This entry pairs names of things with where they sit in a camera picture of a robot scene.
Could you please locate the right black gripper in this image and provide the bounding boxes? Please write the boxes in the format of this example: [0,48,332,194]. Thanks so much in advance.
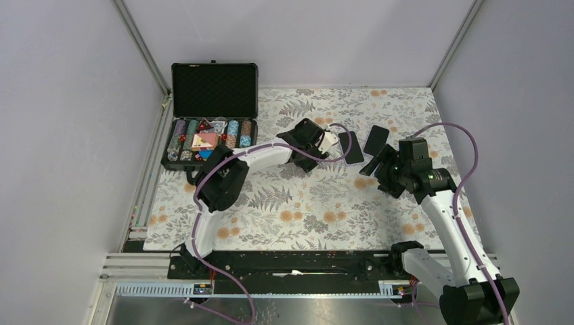
[359,144,411,199]

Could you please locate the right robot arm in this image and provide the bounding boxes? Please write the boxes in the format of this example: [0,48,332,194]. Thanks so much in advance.
[360,137,520,324]

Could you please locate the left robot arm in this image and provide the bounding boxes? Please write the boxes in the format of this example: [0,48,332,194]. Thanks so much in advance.
[179,118,338,278]

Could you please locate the phone in lilac case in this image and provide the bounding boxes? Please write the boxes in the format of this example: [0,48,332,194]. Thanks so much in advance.
[338,131,365,165]

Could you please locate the phone in white case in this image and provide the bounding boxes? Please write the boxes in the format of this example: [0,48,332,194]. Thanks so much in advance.
[363,125,390,156]

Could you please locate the black poker chip case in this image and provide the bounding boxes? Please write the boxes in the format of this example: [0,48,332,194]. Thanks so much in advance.
[161,61,259,172]

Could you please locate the floral table mat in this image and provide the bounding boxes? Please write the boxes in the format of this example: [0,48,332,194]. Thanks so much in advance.
[142,87,484,252]

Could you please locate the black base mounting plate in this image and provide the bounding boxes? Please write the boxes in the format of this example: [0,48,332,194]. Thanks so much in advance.
[167,249,414,299]

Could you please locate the card deck box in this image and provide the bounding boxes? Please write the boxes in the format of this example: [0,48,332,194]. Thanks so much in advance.
[191,132,219,151]

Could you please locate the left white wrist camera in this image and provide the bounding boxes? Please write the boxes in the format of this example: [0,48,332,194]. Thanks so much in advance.
[318,131,338,152]

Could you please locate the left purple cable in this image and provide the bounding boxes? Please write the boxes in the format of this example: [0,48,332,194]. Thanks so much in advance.
[191,123,355,325]

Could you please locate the purple cable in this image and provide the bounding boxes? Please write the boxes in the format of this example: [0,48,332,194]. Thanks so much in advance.
[405,122,512,325]
[191,123,355,325]

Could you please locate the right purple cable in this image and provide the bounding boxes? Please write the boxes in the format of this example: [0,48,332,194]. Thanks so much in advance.
[405,122,512,325]

